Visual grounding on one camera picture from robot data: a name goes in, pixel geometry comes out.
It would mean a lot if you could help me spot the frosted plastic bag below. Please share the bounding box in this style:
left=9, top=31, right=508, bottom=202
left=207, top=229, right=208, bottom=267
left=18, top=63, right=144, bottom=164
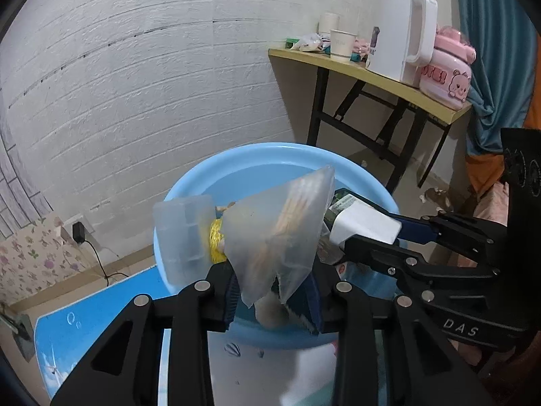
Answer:
left=221, top=166, right=337, bottom=310

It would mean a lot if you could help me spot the light blue plastic basin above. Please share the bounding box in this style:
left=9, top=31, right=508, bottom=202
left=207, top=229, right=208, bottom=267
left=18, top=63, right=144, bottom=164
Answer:
left=153, top=141, right=409, bottom=350

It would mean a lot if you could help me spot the pink cloth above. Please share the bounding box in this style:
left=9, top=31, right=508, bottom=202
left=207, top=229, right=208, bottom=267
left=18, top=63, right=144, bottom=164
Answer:
left=472, top=181, right=511, bottom=226

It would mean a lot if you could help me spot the orange cloth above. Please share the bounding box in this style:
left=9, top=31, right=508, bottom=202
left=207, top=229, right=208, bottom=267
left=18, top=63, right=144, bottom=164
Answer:
left=465, top=151, right=515, bottom=196

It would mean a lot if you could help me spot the translucent plastic box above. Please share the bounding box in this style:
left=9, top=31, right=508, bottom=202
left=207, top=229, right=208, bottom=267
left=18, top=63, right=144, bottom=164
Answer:
left=153, top=196, right=215, bottom=287

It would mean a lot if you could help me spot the blue printed table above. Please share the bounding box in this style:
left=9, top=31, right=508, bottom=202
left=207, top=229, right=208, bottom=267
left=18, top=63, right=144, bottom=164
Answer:
left=36, top=262, right=466, bottom=406

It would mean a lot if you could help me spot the stack of paper cups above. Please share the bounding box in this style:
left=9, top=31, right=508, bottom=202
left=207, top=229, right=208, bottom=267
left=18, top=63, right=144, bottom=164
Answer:
left=318, top=13, right=341, bottom=37

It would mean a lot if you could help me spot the white paper cup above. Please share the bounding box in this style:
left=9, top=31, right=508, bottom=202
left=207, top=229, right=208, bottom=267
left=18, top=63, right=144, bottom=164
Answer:
left=330, top=29, right=357, bottom=61

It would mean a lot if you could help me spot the black charger cable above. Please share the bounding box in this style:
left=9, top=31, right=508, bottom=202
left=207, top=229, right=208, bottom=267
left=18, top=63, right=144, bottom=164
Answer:
left=82, top=239, right=118, bottom=289

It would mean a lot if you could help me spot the wooden folding table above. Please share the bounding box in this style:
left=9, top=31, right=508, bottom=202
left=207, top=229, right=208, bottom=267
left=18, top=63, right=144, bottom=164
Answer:
left=268, top=46, right=473, bottom=189

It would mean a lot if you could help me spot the teal curtain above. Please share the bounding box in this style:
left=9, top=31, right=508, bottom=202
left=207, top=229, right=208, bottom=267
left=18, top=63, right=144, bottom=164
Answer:
left=453, top=0, right=541, bottom=158

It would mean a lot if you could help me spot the white plush toy yellow hat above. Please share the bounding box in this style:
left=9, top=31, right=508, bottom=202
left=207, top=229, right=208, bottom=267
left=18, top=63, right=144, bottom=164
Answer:
left=209, top=204, right=292, bottom=331

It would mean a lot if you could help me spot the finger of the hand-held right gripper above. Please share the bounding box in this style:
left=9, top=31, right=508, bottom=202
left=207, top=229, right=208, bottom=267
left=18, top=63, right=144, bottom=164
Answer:
left=342, top=236, right=500, bottom=293
left=396, top=212, right=509, bottom=266

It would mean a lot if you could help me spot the white electric kettle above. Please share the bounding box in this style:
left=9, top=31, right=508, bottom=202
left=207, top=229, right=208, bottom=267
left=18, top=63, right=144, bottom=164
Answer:
left=366, top=0, right=439, bottom=88

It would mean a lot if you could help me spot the white wall socket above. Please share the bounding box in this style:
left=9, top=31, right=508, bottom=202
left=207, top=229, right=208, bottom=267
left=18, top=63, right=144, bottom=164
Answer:
left=63, top=215, right=92, bottom=243

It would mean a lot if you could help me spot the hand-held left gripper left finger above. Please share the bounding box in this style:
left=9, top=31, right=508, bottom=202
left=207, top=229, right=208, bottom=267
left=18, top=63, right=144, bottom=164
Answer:
left=50, top=263, right=242, bottom=406

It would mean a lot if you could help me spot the clear plastic snack bag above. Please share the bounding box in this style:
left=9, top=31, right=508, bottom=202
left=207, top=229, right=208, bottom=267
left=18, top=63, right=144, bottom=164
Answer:
left=296, top=32, right=327, bottom=52

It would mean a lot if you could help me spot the pink cartoon rice cooker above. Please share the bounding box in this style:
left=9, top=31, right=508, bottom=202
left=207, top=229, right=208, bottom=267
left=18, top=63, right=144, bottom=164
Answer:
left=418, top=25, right=477, bottom=111

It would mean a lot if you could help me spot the grey metal bracket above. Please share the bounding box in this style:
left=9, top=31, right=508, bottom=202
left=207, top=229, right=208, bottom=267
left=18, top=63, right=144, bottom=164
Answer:
left=0, top=308, right=35, bottom=363

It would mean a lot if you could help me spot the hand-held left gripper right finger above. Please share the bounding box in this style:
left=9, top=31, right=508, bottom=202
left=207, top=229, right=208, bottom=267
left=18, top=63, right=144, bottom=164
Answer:
left=291, top=262, right=498, bottom=406

